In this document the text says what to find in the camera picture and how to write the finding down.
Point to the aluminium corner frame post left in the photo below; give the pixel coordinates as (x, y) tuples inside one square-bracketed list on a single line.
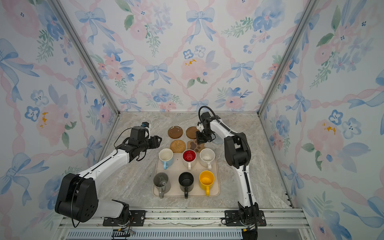
[(64, 19)]

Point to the red mug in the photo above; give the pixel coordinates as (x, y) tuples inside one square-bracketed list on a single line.
[(189, 159)]

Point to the plain brown wooden coaster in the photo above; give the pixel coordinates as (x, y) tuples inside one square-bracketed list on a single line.
[(191, 132)]

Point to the rattan woven round coaster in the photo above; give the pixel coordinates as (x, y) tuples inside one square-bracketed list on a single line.
[(178, 146)]

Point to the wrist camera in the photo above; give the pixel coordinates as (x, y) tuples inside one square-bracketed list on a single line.
[(146, 125), (200, 128)]

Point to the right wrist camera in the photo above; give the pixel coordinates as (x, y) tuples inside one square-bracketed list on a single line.
[(200, 128)]

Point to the light blue mug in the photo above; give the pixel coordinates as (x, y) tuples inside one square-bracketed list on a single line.
[(166, 156)]

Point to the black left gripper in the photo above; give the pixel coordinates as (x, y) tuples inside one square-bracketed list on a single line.
[(156, 143)]

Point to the yellow mug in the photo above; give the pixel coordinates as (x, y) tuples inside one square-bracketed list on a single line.
[(206, 181)]

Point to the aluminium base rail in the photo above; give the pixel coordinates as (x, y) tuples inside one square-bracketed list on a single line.
[(192, 224)]

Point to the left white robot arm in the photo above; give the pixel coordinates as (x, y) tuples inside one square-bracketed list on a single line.
[(78, 193)]

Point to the white mug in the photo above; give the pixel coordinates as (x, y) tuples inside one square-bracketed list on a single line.
[(207, 157)]

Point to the beige serving tray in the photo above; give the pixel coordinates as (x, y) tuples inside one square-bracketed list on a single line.
[(177, 168)]

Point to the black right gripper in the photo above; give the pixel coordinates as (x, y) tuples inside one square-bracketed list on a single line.
[(199, 140)]

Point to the grey mug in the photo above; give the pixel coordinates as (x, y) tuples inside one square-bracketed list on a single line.
[(162, 184)]

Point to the dark wooden coaster white marks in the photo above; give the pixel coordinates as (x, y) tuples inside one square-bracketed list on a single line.
[(175, 132)]

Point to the blue woven round coaster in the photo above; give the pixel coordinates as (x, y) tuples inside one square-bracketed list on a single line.
[(217, 139)]

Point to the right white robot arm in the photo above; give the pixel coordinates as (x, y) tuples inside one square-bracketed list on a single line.
[(213, 124)]

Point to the cork paw print coaster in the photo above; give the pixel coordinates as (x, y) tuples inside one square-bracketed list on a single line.
[(192, 145)]

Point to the black mug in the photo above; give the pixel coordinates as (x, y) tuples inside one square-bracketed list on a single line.
[(186, 182)]

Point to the aluminium corner frame post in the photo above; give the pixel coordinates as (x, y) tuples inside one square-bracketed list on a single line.
[(304, 20), (64, 19)]

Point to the aluminium corner frame post right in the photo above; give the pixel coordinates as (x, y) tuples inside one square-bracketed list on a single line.
[(304, 20)]

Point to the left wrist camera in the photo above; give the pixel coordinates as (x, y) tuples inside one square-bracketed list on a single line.
[(146, 125)]

